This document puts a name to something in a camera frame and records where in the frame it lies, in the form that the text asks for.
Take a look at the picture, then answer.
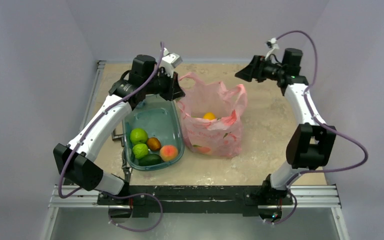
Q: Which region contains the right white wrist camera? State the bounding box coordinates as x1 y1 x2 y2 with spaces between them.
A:
264 37 279 60

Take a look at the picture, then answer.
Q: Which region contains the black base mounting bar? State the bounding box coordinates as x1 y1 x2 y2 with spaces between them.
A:
97 184 294 220

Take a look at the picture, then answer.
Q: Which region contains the green fake apple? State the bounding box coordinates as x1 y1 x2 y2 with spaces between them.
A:
129 128 149 145

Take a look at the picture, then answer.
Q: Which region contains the pink plastic bag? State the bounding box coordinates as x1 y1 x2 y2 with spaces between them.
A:
176 72 248 158

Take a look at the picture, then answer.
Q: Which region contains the yellow fake mango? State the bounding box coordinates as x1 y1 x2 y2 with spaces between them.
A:
202 112 217 121

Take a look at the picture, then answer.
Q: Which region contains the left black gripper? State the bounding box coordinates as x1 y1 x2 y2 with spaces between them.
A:
144 69 186 102

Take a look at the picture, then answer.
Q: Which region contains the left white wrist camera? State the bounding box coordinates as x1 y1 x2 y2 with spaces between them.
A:
160 48 183 77

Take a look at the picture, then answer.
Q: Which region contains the brown fake kiwi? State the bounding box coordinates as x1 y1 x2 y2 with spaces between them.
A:
146 137 162 152

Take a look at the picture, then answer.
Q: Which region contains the aluminium frame rail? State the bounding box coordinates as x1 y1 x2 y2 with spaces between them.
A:
39 60 120 240

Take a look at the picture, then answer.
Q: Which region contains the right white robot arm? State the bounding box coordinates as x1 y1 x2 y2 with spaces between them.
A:
235 48 336 204

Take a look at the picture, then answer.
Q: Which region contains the dark green fake avocado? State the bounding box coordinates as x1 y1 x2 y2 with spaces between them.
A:
138 153 163 167

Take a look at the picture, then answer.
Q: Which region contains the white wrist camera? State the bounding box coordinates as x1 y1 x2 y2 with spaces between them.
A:
264 37 279 60
160 48 183 77

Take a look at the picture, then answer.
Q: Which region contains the black metal tool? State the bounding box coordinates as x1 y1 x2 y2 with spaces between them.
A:
111 129 125 148

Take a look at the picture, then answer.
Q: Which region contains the pink fake peach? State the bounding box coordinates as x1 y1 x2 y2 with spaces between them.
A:
159 145 179 162

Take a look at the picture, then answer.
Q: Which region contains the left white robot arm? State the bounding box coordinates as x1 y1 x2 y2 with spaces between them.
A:
53 50 185 205

